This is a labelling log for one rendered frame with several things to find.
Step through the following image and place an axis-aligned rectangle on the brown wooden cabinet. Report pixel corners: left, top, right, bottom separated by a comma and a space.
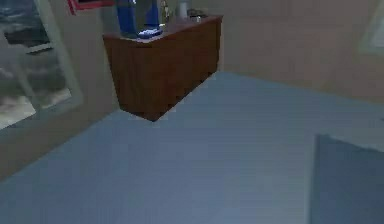
102, 14, 224, 122

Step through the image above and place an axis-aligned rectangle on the small dark object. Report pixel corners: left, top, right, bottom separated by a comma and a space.
187, 9, 208, 24

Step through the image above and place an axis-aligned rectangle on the grey framed window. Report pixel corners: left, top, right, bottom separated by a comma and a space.
0, 0, 84, 131

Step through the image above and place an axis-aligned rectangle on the blue grey furniture block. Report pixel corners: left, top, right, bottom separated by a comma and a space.
308, 133, 384, 224

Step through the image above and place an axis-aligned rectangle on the red framed wall picture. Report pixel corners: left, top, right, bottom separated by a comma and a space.
67, 0, 116, 16

